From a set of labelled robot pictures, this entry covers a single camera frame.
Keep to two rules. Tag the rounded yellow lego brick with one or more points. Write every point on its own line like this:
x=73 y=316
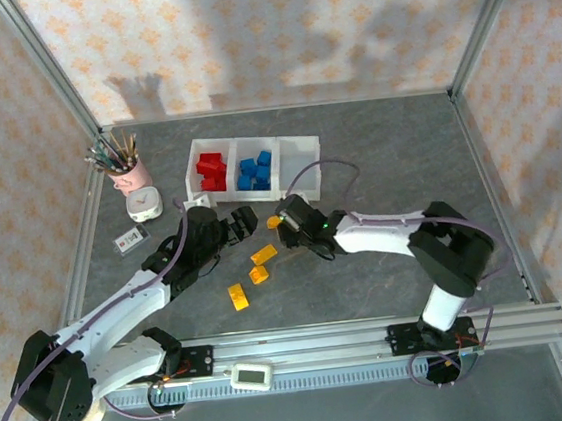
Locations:
x=272 y=221

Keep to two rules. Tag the red lego brick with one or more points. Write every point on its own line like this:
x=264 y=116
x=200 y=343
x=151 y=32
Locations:
x=222 y=182
x=223 y=169
x=208 y=183
x=208 y=162

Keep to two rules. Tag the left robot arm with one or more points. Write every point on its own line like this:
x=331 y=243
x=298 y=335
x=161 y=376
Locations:
x=116 y=318

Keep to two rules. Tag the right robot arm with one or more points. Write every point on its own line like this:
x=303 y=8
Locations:
x=379 y=233

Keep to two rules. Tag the translucent white plastic bin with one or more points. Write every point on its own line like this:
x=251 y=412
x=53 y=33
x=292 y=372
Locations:
x=192 y=154
x=234 y=150
x=298 y=163

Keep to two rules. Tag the small white alarm clock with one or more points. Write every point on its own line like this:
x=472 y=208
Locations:
x=143 y=205

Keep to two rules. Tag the small white card device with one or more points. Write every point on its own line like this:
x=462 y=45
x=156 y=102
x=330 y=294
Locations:
x=131 y=239

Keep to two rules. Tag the pink pencil cup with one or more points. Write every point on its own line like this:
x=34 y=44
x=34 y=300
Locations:
x=134 y=178

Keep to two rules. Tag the wooden pencil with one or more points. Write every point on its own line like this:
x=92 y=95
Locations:
x=132 y=147
x=116 y=147
x=125 y=145

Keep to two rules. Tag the dark green pencil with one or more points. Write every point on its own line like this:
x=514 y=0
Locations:
x=100 y=159
x=98 y=165

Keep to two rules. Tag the white digital timer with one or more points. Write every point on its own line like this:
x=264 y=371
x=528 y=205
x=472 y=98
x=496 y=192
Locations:
x=250 y=376

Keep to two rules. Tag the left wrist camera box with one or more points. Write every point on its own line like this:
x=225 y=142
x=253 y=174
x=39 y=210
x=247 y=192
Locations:
x=200 y=200

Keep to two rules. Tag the aluminium rear rail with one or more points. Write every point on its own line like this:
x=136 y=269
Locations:
x=275 y=107

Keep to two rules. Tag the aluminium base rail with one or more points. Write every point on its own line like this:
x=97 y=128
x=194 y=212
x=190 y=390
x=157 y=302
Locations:
x=300 y=349

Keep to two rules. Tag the aluminium side rail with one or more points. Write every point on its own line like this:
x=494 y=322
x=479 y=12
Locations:
x=482 y=159
x=84 y=226

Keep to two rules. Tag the aluminium frame post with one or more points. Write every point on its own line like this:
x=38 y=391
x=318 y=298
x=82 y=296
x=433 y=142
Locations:
x=50 y=69
x=487 y=18

